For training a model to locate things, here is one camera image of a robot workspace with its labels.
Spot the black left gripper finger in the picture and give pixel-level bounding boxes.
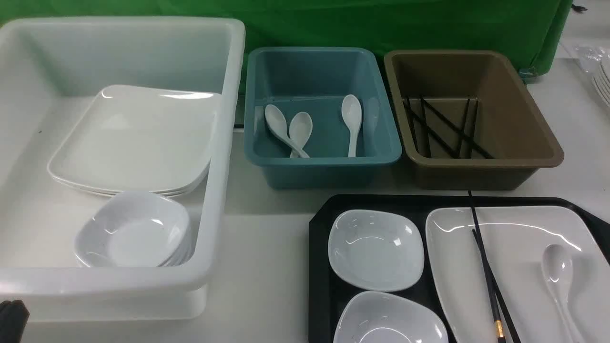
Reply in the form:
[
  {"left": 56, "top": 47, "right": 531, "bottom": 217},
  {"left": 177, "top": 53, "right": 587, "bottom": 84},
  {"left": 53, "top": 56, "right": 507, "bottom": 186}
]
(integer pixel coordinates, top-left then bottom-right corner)
[{"left": 0, "top": 300, "right": 29, "bottom": 343}]

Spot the white square bowl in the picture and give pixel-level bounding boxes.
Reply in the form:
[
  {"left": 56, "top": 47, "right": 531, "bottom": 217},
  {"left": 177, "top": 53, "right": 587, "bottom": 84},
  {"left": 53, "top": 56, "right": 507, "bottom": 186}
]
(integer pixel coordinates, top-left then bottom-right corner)
[
  {"left": 333, "top": 291, "right": 449, "bottom": 343},
  {"left": 327, "top": 209, "right": 425, "bottom": 293}
]

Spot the black chopstick gold tip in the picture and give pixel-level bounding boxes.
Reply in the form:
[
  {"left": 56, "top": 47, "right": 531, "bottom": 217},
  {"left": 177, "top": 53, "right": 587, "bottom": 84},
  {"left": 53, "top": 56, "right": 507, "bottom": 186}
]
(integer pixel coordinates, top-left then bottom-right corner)
[{"left": 467, "top": 190, "right": 506, "bottom": 343}]

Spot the large white square plate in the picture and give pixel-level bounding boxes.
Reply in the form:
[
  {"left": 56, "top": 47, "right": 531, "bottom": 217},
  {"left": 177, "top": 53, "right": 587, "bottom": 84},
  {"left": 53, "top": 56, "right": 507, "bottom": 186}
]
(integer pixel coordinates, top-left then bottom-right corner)
[{"left": 425, "top": 205, "right": 610, "bottom": 343}]

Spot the white plate stack top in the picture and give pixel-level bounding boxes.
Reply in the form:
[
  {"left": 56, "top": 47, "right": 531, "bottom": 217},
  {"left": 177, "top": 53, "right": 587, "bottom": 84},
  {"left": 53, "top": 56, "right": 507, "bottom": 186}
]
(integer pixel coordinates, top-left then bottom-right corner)
[{"left": 47, "top": 84, "right": 223, "bottom": 195}]

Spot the white bowl stack top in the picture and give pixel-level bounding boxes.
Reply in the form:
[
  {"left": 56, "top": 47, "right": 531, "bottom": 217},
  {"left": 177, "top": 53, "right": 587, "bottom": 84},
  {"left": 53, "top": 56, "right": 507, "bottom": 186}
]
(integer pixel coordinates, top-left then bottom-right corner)
[{"left": 73, "top": 191, "right": 194, "bottom": 268}]

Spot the large white plastic bin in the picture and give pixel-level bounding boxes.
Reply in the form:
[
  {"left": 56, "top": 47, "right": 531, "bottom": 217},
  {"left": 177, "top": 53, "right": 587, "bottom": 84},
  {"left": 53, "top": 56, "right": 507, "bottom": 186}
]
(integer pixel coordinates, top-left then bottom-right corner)
[{"left": 1, "top": 17, "right": 245, "bottom": 322}]

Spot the black serving tray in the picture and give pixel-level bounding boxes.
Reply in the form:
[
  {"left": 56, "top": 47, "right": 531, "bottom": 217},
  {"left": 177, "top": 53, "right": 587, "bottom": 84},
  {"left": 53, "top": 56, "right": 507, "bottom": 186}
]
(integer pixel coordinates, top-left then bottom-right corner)
[{"left": 308, "top": 194, "right": 609, "bottom": 343}]

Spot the white spoon left crossed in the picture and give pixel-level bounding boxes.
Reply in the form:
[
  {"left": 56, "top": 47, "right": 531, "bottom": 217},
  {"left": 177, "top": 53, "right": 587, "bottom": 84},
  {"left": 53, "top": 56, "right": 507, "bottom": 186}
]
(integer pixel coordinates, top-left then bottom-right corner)
[{"left": 265, "top": 104, "right": 310, "bottom": 158}]

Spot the teal plastic bin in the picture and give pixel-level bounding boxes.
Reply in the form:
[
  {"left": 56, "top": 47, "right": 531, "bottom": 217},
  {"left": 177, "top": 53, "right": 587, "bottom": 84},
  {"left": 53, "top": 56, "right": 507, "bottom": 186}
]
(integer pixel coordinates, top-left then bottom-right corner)
[{"left": 244, "top": 46, "right": 402, "bottom": 189}]

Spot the brown plastic bin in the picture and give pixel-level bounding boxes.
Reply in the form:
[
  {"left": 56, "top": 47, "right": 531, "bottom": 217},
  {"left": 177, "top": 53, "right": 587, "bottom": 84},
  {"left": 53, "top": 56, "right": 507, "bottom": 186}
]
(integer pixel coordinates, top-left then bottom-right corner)
[{"left": 384, "top": 50, "right": 564, "bottom": 191}]

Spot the green cloth backdrop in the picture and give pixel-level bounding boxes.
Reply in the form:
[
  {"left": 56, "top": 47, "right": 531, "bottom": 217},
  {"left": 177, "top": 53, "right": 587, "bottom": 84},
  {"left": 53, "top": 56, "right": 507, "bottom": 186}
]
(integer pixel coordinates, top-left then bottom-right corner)
[{"left": 0, "top": 0, "right": 572, "bottom": 75}]

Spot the white plates stack far right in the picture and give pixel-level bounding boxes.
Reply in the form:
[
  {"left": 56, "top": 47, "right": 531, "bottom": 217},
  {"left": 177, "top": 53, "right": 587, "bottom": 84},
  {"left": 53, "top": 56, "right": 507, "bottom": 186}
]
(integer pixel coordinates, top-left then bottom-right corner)
[{"left": 592, "top": 56, "right": 610, "bottom": 107}]

